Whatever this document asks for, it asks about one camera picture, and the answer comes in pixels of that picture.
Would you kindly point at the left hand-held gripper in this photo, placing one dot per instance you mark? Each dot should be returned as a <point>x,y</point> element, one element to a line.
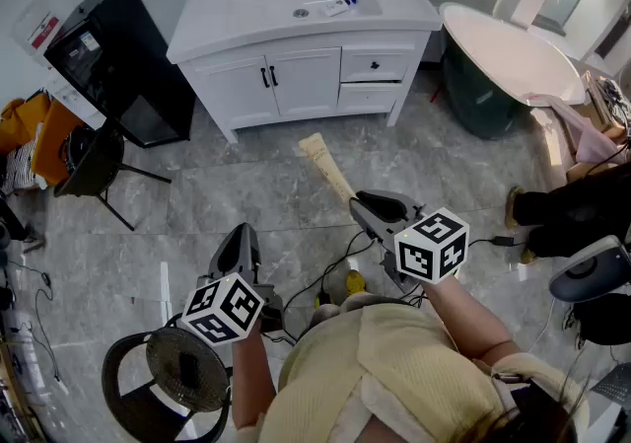
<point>222,308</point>

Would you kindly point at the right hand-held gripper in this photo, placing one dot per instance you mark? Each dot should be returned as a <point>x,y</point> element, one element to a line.
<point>434,243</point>

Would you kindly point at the cream cosmetic tube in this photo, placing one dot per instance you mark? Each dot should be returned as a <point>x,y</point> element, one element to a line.
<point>323,160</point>

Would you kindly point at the white tube blue cap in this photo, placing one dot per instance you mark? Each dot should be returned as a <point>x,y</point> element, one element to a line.
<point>337,8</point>

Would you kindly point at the person's right forearm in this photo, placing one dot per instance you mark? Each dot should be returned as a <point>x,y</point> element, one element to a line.
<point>463,322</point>

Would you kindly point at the person's left forearm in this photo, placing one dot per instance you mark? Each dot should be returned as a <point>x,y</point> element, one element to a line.
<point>251,382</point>

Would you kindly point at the person's yellow shoe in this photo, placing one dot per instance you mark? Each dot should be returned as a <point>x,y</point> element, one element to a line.
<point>355,282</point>

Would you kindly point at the black power adapter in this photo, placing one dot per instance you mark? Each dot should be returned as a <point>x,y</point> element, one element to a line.
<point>504,241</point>

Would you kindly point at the dark wicker chair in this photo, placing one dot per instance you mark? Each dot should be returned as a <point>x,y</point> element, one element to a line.
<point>162,362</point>

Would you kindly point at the black metal-leg chair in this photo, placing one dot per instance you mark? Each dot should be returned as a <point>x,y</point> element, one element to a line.
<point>106,169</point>

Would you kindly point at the person's pale yellow shirt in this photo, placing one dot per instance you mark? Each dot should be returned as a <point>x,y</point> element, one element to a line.
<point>394,382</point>

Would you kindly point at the white vanity cabinet with sink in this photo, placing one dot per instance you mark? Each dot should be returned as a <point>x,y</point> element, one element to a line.
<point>276,86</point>

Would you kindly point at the black bag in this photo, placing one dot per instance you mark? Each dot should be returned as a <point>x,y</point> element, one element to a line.
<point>84,147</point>

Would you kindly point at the white and green bathtub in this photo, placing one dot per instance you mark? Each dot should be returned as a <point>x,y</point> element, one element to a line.
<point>503,51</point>

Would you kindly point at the grey round-faced device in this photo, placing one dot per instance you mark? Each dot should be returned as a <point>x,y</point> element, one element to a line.
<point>591,273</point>

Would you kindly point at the pink cloth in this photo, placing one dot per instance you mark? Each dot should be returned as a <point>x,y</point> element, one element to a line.
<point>586,140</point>

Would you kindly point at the orange sofa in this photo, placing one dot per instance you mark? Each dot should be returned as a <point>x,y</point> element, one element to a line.
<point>51,145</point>

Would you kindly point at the chrome sink drain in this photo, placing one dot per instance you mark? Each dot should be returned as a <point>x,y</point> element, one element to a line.
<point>301,13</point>

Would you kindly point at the black glass-door fridge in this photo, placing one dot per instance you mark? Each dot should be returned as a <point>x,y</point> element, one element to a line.
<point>123,61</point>

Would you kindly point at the striped black and white cushion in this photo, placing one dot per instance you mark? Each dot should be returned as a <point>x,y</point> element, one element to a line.
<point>20,167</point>

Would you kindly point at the cardboard box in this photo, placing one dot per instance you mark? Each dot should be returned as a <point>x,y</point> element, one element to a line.
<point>604,108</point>

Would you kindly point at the clear water barrel red label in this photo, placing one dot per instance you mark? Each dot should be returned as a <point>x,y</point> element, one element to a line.
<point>39,26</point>

